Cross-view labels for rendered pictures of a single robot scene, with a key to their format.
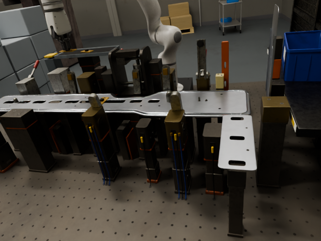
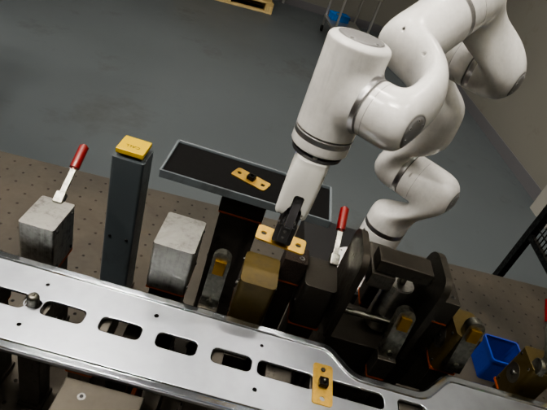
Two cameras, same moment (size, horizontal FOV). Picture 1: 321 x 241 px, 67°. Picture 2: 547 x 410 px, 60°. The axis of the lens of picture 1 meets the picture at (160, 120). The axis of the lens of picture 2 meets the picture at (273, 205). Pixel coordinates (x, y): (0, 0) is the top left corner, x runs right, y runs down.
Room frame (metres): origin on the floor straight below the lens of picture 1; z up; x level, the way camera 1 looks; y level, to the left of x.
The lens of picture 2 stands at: (0.66, 0.67, 1.71)
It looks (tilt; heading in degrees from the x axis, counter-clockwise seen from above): 34 degrees down; 335
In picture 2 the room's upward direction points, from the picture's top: 20 degrees clockwise
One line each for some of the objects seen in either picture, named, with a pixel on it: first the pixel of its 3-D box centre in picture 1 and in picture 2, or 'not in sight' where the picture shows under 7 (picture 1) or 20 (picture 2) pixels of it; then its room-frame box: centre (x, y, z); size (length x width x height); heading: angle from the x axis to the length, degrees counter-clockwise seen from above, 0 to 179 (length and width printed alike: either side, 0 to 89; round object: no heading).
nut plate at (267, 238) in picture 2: (67, 49); (282, 237); (1.20, 0.38, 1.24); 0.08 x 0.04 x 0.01; 65
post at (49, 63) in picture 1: (63, 90); (123, 228); (1.55, 0.61, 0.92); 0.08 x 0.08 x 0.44; 70
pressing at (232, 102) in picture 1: (98, 103); (310, 386); (1.07, 0.28, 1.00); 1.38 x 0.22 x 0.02; 70
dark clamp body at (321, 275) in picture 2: (118, 102); (294, 327); (1.29, 0.22, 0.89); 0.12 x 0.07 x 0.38; 160
